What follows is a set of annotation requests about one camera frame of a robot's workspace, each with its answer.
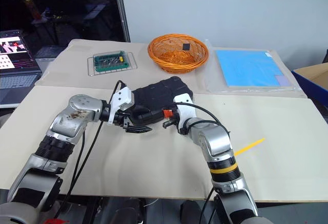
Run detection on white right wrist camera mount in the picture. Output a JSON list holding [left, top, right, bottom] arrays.
[[173, 93, 198, 135]]

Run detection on clear plastic sleeve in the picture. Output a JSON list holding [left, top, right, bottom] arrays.
[[203, 38, 303, 94]]

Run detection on open grey laptop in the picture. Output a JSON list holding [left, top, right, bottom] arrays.
[[0, 29, 43, 108]]

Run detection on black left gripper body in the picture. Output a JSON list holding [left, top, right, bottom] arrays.
[[114, 110, 132, 130]]

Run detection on grey metal post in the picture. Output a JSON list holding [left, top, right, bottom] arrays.
[[112, 0, 131, 43]]

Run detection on beige table sheet under basket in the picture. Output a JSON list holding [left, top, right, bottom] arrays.
[[34, 38, 309, 99]]

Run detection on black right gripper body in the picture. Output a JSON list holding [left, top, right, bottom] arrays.
[[169, 106, 182, 130]]

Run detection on small lavender paper piece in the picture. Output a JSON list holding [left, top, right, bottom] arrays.
[[276, 74, 292, 88]]

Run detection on metal wire rack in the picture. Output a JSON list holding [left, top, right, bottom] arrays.
[[87, 52, 138, 77]]

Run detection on blue paper sheet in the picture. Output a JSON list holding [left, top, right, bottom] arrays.
[[214, 49, 285, 88]]

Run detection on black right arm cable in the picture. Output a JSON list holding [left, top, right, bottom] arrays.
[[176, 103, 232, 224]]

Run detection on orange wicker basket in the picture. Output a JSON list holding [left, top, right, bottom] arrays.
[[147, 33, 210, 74]]

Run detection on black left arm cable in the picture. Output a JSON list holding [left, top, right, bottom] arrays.
[[54, 80, 127, 220]]

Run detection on blue cardboard box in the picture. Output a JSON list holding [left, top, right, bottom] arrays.
[[291, 62, 328, 107]]

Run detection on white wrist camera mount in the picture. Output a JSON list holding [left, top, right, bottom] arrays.
[[107, 86, 135, 127], [173, 93, 198, 135]]

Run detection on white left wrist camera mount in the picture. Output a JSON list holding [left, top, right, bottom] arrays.
[[107, 86, 135, 127]]

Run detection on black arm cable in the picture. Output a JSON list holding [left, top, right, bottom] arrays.
[[176, 103, 232, 224], [54, 80, 127, 220]]

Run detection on green circuit board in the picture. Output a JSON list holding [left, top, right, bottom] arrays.
[[93, 50, 129, 73]]

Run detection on black plastic tool case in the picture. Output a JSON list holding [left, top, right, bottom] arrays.
[[128, 75, 194, 125]]

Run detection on yellow tape strip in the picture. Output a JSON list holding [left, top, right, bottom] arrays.
[[234, 137, 266, 157]]

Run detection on large beige table sheet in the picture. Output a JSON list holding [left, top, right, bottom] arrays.
[[0, 84, 328, 203]]

